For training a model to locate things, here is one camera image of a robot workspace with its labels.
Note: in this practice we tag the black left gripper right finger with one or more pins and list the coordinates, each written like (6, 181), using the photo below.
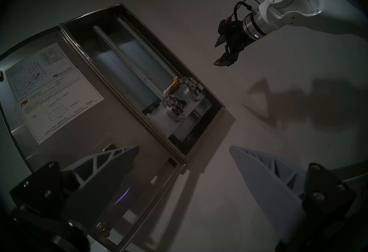
(273, 191)

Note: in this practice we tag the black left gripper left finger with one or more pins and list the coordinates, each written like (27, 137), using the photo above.
(86, 185)

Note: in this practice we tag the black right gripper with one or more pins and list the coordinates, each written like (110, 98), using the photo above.
(241, 41)

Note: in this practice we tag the orange floral pad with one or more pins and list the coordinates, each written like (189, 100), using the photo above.
(172, 85)

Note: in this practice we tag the stainless steel wall dispenser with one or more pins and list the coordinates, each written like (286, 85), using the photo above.
(115, 127)

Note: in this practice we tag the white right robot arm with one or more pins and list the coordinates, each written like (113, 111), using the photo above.
(316, 7)

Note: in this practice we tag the chrome dispensing lever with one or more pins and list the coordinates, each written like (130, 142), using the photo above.
(174, 109)
(193, 89)

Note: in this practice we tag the white instruction sheet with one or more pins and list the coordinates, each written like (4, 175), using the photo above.
(57, 110)

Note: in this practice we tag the white diagram sheet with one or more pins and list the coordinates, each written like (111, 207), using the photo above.
(37, 70)

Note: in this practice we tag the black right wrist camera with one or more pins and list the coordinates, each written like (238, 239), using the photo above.
(226, 27)

